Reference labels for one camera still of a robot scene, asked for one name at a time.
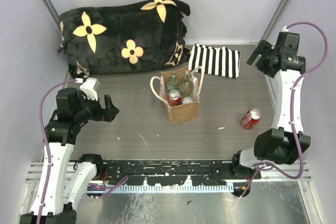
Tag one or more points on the brown burlap canvas bag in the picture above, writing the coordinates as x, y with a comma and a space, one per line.
183, 112

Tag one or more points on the aluminium front rail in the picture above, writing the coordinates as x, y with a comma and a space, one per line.
231, 186

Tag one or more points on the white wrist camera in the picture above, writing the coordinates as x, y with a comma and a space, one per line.
284, 30
89, 87

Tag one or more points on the clear glass soda bottle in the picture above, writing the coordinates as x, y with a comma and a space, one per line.
173, 83
186, 87

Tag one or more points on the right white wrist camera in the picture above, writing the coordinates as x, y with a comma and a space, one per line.
284, 30

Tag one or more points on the black floral plush blanket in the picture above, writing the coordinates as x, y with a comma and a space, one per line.
143, 36

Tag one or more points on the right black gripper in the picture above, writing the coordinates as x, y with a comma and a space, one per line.
263, 48

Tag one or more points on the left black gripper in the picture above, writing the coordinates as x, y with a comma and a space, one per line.
107, 114

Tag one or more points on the purple Fanta can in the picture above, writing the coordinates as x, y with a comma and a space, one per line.
187, 100

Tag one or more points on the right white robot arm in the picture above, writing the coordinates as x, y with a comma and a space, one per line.
285, 141

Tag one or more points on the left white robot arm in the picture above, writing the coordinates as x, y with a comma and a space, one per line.
56, 201

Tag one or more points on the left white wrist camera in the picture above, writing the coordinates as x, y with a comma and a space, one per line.
89, 87

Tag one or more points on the red cola can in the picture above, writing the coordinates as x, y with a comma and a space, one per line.
174, 98

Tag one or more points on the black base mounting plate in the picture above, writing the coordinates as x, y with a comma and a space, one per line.
168, 172

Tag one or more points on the red Coca-Cola can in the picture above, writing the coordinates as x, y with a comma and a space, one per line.
251, 118

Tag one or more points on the black white striped cloth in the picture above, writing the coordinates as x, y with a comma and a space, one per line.
220, 61

